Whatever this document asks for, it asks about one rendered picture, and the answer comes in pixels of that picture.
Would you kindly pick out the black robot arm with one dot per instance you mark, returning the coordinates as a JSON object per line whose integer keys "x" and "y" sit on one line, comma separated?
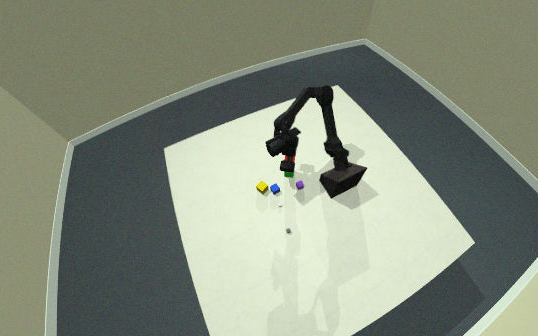
{"x": 288, "y": 137}

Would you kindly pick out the blue block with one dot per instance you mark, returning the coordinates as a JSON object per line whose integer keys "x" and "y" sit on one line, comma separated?
{"x": 275, "y": 189}

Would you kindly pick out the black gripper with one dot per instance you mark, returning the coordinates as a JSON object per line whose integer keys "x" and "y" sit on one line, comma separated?
{"x": 289, "y": 165}

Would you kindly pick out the yellow block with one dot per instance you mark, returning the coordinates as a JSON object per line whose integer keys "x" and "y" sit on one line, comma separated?
{"x": 262, "y": 187}

